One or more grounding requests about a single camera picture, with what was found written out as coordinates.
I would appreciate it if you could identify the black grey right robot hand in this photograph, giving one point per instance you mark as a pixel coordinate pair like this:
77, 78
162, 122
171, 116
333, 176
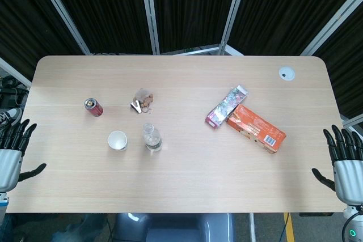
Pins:
350, 179

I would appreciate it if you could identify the black grey left robot hand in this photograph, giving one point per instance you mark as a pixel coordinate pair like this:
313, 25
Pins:
10, 165

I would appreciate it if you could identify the transparent plastic water bottle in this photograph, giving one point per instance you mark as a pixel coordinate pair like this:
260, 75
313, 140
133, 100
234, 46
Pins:
152, 139

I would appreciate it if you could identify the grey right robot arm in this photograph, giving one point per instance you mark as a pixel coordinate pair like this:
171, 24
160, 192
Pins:
354, 225

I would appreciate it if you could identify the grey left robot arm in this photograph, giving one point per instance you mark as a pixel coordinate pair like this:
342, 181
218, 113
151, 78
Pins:
3, 205

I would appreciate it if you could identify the white floral paper cup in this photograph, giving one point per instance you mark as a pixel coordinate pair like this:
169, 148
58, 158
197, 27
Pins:
117, 140

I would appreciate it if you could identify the black table control panel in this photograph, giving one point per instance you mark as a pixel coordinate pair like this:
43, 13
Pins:
316, 214

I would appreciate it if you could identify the grey white sneaker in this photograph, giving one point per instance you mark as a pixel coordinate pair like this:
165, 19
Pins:
10, 116

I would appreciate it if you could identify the black equipment pile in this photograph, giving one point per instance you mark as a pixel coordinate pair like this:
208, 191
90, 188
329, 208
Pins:
11, 91

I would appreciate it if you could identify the red soda can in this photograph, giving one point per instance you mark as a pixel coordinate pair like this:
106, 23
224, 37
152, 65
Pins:
93, 106

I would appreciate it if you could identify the orange biscuit box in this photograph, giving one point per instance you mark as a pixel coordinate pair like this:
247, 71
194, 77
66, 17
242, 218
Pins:
255, 128

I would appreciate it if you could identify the floral tissue pack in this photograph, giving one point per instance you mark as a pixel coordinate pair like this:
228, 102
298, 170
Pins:
225, 106

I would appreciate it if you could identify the grey robot torso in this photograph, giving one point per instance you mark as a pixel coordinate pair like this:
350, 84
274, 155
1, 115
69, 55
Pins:
173, 228

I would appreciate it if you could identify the grey partition frame post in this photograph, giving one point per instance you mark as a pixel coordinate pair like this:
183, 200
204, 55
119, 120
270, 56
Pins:
62, 12
353, 121
331, 21
150, 18
231, 21
14, 71

